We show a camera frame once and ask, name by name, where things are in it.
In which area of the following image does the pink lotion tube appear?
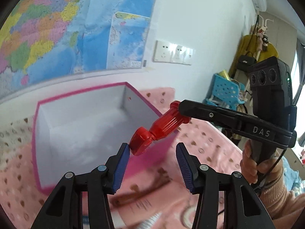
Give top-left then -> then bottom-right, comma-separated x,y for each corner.
111,194 -> 188,228

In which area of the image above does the small white cream tube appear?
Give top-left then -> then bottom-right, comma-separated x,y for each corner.
136,212 -> 162,229

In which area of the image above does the red plastic toy hammer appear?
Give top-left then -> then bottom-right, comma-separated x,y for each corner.
129,101 -> 191,156

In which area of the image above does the pink sleeve right forearm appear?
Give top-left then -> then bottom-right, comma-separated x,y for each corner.
261,162 -> 304,228

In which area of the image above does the person's right hand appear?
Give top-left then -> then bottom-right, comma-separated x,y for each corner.
240,140 -> 283,184

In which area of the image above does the blue perforated storage rack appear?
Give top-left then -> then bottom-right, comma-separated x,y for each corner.
203,74 -> 246,111

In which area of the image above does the black handbag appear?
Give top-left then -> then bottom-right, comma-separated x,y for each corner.
237,51 -> 257,72

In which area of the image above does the pink cardboard box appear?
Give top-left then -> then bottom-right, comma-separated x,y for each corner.
32,82 -> 175,194

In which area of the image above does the yellow hanging coat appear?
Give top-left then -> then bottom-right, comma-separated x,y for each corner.
229,35 -> 279,76

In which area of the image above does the pink patterned tablecloth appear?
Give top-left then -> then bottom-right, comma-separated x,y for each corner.
1,83 -> 254,228

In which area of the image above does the cream patterned cloth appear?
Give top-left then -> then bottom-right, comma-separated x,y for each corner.
1,116 -> 34,149

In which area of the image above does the white coat rack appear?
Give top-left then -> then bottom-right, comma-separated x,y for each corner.
251,15 -> 274,57

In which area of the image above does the white wall socket panel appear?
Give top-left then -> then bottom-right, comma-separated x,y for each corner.
153,40 -> 194,65

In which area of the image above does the colourful wall map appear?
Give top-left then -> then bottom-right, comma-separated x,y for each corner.
1,0 -> 156,98

